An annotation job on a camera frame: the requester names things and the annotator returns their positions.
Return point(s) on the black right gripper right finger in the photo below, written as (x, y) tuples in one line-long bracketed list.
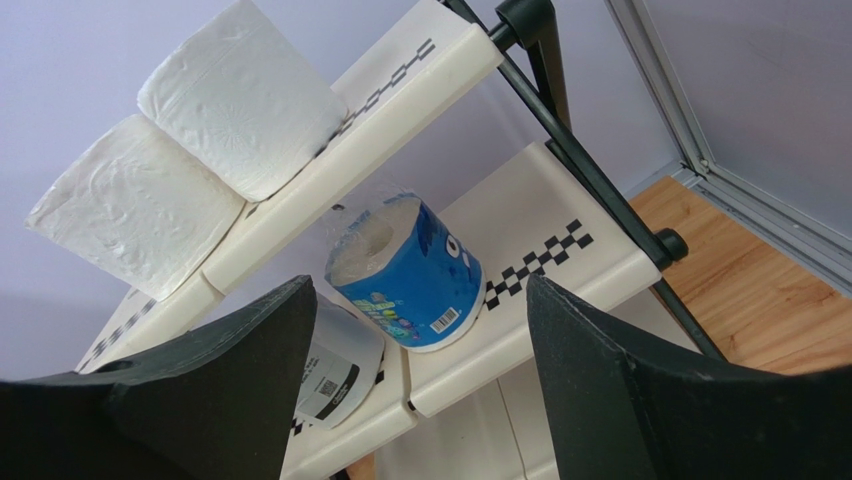
[(623, 403)]

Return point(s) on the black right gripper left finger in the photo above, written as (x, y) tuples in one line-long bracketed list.
[(214, 403)]

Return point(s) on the white plastic-wrapped paper roll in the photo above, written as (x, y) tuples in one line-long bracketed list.
[(343, 360)]

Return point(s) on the plain white paper roll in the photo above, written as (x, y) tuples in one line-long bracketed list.
[(139, 206)]

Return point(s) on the blue-wrapped paper roll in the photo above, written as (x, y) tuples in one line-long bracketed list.
[(400, 266)]

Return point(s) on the white embossed paper roll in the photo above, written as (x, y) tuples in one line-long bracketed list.
[(239, 97)]

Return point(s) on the beige checkered three-tier shelf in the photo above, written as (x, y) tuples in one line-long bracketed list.
[(479, 396)]

